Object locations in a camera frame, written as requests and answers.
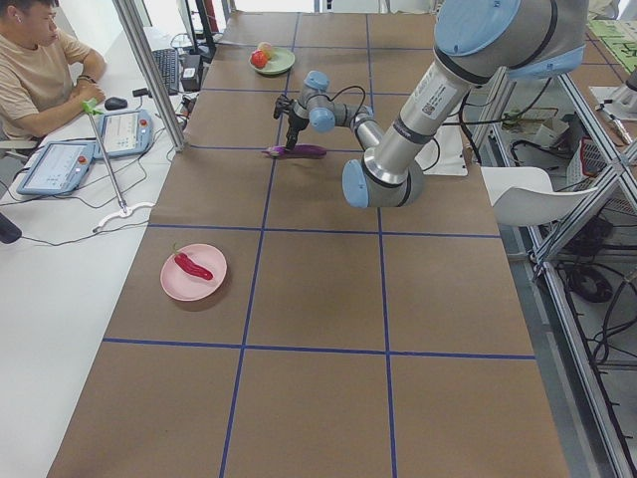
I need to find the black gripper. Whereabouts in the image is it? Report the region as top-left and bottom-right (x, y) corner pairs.
(285, 102), (310, 148)

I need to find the purple eggplant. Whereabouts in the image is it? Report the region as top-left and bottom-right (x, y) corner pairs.
(262, 144), (327, 159)

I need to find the red pomegranate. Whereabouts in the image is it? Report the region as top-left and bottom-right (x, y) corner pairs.
(250, 50), (269, 70)

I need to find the pink yellow peach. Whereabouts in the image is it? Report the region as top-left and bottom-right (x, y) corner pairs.
(257, 42), (274, 60)

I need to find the red chili pepper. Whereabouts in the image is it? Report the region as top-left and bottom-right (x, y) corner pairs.
(173, 246), (214, 281)

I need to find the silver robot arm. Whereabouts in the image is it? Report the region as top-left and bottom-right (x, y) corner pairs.
(274, 1), (588, 208)

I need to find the green plate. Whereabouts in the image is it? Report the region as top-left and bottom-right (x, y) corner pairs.
(249, 47), (296, 76)

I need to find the black keyboard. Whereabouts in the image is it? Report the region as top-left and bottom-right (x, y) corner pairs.
(151, 48), (180, 96)

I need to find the far teach pendant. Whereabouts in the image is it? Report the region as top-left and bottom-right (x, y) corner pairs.
(98, 110), (153, 158)

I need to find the teach pendant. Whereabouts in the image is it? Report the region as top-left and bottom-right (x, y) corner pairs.
(17, 141), (95, 196)
(98, 110), (153, 158)

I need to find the black computer mouse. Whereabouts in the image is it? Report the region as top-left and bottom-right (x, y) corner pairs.
(104, 97), (128, 111)

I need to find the pink plate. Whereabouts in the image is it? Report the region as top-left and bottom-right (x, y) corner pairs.
(159, 244), (228, 302)

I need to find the metal reacher stick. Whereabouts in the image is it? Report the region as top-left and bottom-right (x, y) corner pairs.
(82, 99), (155, 234)

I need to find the near teach pendant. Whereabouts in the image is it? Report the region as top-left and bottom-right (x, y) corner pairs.
(17, 141), (95, 196)

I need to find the white chair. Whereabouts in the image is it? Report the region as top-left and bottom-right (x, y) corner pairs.
(481, 166), (597, 227)

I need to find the seated person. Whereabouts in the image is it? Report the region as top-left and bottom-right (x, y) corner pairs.
(1, 1), (106, 140)

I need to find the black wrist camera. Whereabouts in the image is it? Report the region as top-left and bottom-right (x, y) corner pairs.
(273, 95), (295, 120)

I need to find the black camera cable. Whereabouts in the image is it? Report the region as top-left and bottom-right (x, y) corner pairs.
(327, 85), (368, 109)

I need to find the white camera pillar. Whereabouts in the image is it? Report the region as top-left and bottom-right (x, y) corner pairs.
(415, 125), (468, 176)

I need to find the aluminium frame post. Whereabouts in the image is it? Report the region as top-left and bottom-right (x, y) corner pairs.
(112, 0), (185, 152)

